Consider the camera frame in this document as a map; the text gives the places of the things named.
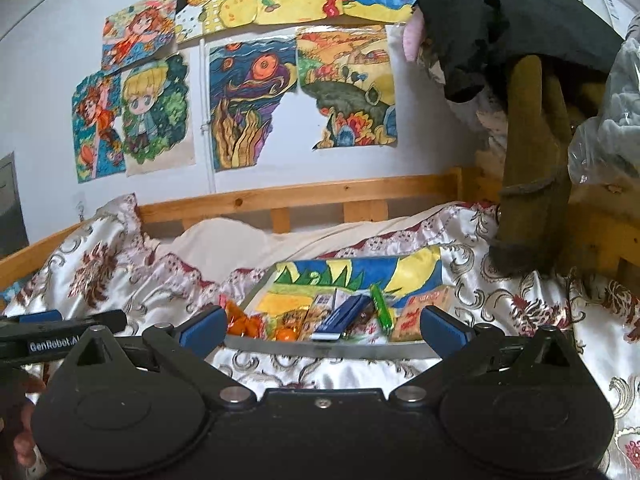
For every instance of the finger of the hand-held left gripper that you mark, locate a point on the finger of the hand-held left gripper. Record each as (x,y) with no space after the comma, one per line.
(42,316)

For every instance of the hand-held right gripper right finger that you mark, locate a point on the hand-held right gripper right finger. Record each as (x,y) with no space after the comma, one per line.
(445,331)

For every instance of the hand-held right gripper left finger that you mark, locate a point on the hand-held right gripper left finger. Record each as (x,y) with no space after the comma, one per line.
(202,331)

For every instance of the tan rice cracker packet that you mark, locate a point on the tan rice cracker packet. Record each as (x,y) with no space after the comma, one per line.
(410,320)

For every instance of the orange snack packet red label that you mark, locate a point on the orange snack packet red label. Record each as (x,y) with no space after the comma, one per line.
(245,322)

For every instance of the green sausage stick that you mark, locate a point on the green sausage stick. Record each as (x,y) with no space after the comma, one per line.
(381,310)

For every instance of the golden snack packet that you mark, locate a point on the golden snack packet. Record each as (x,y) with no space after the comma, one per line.
(287,320)

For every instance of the blue snack packet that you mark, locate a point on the blue snack packet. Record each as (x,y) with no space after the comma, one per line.
(342,320)

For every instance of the clear nut snack packet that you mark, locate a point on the clear nut snack packet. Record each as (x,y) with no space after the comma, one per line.
(315,317)

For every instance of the white snack packet with barcode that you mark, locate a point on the white snack packet with barcode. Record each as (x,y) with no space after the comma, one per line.
(330,300)

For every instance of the grey metal tray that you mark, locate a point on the grey metal tray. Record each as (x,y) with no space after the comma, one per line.
(325,350)

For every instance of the person's left hand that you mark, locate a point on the person's left hand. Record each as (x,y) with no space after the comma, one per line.
(22,440)

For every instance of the dinosaur drawing tray liner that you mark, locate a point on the dinosaur drawing tray liner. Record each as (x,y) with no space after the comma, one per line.
(415,270)

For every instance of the cream bed sheet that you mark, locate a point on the cream bed sheet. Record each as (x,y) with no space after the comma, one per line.
(240,245)

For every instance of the floral printed satin blanket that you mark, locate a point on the floral printed satin blanket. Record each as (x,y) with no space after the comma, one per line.
(540,310)

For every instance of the grey door panel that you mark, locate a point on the grey door panel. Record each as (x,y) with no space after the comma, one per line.
(12,205)

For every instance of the tall orange-haired girl drawing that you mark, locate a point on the tall orange-haired girl drawing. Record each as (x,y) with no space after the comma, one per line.
(95,130)

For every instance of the pale crumpled cloth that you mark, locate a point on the pale crumpled cloth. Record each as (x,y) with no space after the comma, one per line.
(480,115)

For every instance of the blond child drawing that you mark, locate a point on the blond child drawing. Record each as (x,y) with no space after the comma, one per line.
(155,115)

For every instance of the orange field landscape drawing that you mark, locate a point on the orange field landscape drawing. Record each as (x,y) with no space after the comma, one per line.
(350,85)

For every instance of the clear plastic bag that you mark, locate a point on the clear plastic bag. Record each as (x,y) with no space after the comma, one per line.
(610,125)

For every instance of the wide orange-haired girl drawing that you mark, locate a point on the wide orange-haired girl drawing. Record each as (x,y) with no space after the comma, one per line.
(140,30)

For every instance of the pineapple drawing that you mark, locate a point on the pineapple drawing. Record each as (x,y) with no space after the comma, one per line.
(215,0)

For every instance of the white box with label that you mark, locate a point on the white box with label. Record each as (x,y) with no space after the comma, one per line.
(602,7)

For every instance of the white wall pipe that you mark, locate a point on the white wall pipe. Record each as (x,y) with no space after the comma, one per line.
(207,150)

